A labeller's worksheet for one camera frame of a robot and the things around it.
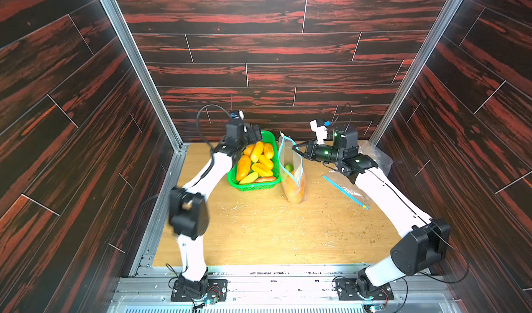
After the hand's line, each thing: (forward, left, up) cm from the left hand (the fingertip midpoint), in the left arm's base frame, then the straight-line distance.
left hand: (255, 129), depth 90 cm
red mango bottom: (-12, -4, -21) cm, 25 cm away
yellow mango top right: (+5, -6, -18) cm, 20 cm away
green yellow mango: (-22, -14, +1) cm, 26 cm away
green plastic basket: (+14, -6, -17) cm, 22 cm away
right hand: (-15, -16, +6) cm, 23 cm away
